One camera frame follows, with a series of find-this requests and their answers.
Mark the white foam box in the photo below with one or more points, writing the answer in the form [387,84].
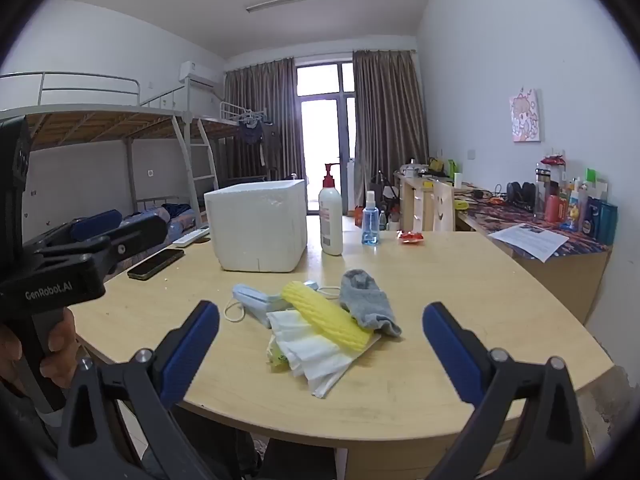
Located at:
[255,230]

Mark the black headphones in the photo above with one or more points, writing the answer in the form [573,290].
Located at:
[520,195]

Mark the wooden desk with drawers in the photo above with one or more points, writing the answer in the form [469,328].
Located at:
[415,205]

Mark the wooden desk with mat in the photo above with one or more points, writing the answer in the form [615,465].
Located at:
[560,280]

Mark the glass balcony door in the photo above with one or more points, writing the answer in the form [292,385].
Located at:
[325,130]

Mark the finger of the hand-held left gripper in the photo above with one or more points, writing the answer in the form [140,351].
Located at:
[97,223]
[142,235]

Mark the ceiling tube light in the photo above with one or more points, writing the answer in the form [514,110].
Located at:
[290,1]

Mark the patterned desk mat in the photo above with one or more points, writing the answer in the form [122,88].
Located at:
[500,220]

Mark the yellow-green dish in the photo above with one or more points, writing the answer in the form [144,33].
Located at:
[462,204]

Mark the printed paper sheet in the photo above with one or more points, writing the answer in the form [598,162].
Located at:
[530,241]

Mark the white lotion bottle red pump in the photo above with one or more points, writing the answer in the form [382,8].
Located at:
[331,225]

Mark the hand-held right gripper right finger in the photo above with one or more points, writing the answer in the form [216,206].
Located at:
[450,355]

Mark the person's left hand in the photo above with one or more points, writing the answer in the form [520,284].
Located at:
[61,347]

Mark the white paper tissue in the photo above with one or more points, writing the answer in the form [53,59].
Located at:
[315,360]

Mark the wooden chair with smiley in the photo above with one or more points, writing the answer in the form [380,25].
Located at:
[444,207]

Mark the row of toiletry bottles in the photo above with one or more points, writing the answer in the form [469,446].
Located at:
[595,215]

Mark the blue spray bottle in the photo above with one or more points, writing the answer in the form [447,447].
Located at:
[370,225]

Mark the grey sock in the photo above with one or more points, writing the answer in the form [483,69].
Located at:
[367,300]

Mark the yellow bag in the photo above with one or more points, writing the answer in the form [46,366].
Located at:
[436,165]

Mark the yellow foam fruit net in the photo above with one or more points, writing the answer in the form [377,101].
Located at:
[325,315]

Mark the blue patterned quilt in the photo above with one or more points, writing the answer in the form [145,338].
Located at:
[175,215]

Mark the cartoon wall poster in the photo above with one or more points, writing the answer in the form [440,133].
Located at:
[526,116]

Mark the black smartphone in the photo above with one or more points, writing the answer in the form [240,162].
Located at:
[156,263]

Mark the orange bag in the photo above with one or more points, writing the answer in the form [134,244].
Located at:
[358,216]

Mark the green plastic bag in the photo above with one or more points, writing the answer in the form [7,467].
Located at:
[277,355]

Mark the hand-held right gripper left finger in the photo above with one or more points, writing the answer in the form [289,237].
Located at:
[192,350]

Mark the black metal stand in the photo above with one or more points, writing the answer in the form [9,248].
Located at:
[382,187]

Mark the dark hanging clothes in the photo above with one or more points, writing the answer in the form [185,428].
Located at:
[250,135]

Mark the white remote control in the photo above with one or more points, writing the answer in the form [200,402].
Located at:
[190,236]

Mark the blue face mask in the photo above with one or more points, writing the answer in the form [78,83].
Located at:
[255,300]

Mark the brown curtain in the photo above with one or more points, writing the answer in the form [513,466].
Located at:
[260,110]
[390,110]

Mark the red snack packet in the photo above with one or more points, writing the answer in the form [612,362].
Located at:
[411,236]

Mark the grey metal bunk bed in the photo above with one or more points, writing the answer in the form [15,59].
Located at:
[100,120]
[220,127]

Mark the green snack bag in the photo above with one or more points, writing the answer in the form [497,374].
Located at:
[451,170]

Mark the white air conditioner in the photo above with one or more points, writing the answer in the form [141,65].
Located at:
[200,74]

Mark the white pot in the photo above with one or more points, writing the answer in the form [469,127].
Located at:
[412,170]

